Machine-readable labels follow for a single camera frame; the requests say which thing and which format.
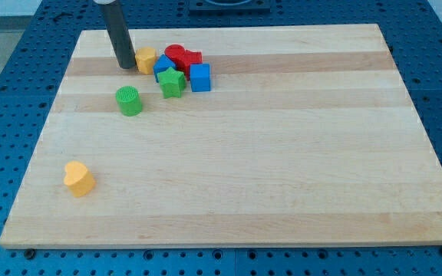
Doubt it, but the yellow hexagon block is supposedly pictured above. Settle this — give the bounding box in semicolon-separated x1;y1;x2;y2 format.
135;47;157;74

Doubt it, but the blue cube block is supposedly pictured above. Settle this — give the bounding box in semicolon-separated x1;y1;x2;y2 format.
190;64;211;92

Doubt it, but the green star block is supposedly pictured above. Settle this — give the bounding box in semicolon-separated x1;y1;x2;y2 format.
157;67;186;99

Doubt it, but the wooden board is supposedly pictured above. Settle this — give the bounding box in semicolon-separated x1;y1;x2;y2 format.
0;24;442;249

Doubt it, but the red star block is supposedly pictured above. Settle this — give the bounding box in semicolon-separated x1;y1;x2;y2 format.
183;50;203;81

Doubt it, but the blue triangle block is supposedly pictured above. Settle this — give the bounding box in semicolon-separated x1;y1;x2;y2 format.
153;54;176;83

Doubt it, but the red cylinder block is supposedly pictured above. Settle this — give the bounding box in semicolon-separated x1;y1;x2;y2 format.
164;44;186;67

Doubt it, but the green cylinder block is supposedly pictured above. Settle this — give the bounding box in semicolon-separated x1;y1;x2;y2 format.
115;86;143;117

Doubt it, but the yellow heart block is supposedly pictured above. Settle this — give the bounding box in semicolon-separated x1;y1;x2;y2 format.
64;160;96;197

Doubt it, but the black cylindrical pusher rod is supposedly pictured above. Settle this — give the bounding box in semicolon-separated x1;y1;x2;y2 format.
94;0;136;69

